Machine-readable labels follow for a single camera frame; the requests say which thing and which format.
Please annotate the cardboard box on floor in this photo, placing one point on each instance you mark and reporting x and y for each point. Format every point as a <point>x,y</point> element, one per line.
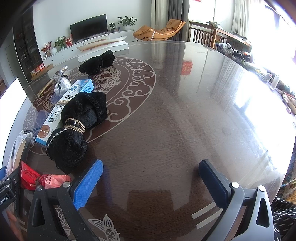
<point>40,71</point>

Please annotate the black sock bundle with band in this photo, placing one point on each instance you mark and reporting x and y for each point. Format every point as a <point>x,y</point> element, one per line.
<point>67,146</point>

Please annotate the orange lounge chair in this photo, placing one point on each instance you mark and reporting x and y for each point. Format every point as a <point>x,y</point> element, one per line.
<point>146,33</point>

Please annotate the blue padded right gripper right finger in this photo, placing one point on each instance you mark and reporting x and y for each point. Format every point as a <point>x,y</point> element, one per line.
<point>257,220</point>

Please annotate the wooden railing bench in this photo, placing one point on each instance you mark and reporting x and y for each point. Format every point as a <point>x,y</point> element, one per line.
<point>208,35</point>

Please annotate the pink plastic bag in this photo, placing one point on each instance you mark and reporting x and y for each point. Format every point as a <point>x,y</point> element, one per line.
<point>49,181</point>

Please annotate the red plastic bag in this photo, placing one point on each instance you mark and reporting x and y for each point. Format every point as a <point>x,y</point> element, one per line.
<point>29,177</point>

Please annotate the small green potted plant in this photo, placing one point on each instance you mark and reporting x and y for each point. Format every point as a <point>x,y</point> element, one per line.
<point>60,43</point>

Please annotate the white tv cabinet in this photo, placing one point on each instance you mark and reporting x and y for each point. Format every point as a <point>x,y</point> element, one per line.
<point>72,51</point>

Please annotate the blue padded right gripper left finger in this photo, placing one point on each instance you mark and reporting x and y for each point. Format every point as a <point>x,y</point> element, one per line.
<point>44,224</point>

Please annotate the white vase red flowers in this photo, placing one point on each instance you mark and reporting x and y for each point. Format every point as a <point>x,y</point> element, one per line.
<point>48,50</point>

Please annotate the green potted plant on cabinet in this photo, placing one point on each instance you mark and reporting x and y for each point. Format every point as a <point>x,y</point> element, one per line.
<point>127,22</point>

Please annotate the cotton swab bundle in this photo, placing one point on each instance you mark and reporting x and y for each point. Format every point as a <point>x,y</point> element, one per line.
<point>62,85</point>

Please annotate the dark display cabinet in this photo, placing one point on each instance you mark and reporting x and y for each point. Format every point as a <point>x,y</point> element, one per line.
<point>26,46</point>

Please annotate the black flat television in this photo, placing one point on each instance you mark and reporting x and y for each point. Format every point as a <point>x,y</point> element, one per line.
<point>89,27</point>

